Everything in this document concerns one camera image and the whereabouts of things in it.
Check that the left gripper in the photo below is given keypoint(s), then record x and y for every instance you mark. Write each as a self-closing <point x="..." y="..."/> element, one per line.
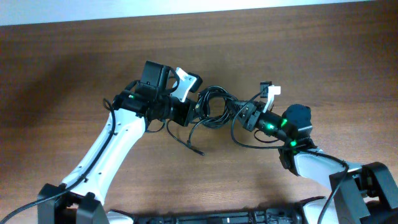
<point x="185" y="119"/>

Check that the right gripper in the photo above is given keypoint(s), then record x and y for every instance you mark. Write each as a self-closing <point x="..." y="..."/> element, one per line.
<point x="250" y="120"/>

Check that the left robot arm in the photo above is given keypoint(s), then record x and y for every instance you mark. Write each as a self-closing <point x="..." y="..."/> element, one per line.
<point x="160" y="94"/>

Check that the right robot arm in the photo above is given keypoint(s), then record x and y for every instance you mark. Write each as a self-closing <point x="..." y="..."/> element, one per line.
<point x="359" y="193"/>

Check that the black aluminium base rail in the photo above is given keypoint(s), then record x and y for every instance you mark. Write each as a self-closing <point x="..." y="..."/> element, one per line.
<point x="289" y="213"/>

